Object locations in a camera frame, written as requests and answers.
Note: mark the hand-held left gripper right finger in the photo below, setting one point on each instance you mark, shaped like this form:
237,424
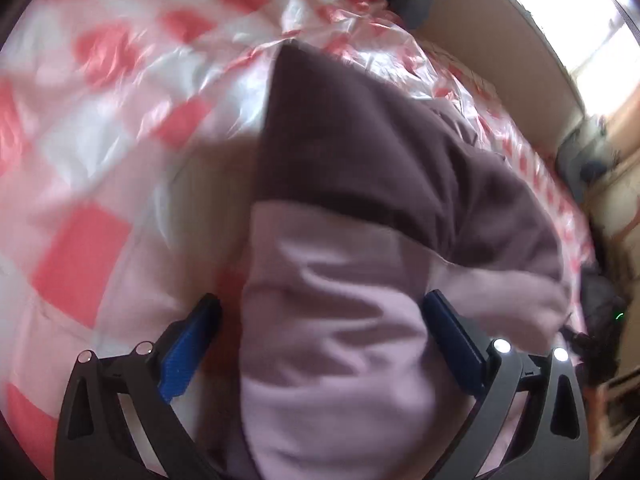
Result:
452,340

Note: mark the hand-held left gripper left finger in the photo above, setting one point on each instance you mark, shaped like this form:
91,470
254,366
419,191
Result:
192,345

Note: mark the purple jacket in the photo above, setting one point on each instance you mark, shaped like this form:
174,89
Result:
350,310

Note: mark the pink checkered bed sheet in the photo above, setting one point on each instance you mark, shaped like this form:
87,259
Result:
100,110

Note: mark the window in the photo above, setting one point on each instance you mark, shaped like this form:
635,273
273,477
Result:
600,45

